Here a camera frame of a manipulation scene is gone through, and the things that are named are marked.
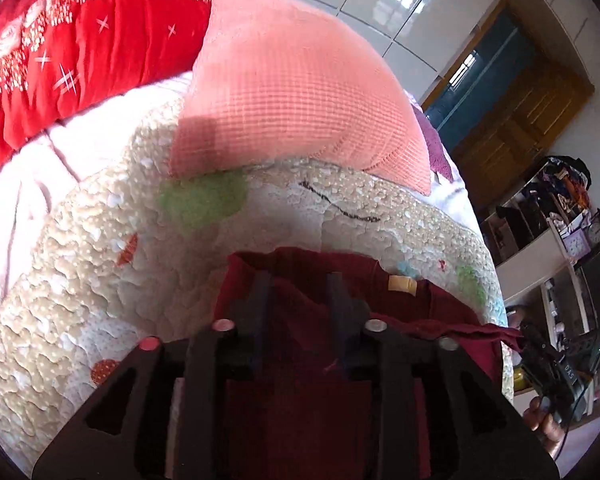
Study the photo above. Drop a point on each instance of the purple cloth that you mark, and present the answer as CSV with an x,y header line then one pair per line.
x,y
437,150

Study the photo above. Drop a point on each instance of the small table clock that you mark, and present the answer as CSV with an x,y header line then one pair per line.
x,y
596,232

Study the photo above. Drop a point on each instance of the pink waffle pillow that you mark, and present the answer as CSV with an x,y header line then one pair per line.
x,y
290,85

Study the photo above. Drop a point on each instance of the quilted patchwork blanket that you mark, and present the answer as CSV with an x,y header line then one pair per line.
x,y
130,310

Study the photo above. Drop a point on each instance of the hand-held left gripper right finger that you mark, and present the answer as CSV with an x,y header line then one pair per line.
x,y
337,310

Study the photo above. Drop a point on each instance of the dark red sweater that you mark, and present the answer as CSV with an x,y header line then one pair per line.
x,y
405,305

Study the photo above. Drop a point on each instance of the white shelf unit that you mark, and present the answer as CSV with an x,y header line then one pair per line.
x,y
530,260

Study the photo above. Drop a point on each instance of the red embroidered duvet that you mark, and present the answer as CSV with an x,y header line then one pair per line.
x,y
80,60

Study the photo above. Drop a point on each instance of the pale pink bed sheet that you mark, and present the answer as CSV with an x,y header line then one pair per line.
x,y
25,195

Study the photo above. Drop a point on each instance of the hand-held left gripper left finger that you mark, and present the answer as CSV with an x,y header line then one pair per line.
x,y
260,310

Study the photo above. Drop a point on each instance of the white glossy wardrobe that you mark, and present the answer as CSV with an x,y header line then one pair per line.
x,y
380,10

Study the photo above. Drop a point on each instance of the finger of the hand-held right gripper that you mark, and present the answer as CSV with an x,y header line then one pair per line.
x,y
530,337

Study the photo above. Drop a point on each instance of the person's right hand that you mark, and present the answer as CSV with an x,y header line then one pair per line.
x,y
545,427

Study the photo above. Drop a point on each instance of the wooden door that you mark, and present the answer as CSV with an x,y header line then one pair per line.
x,y
520,130

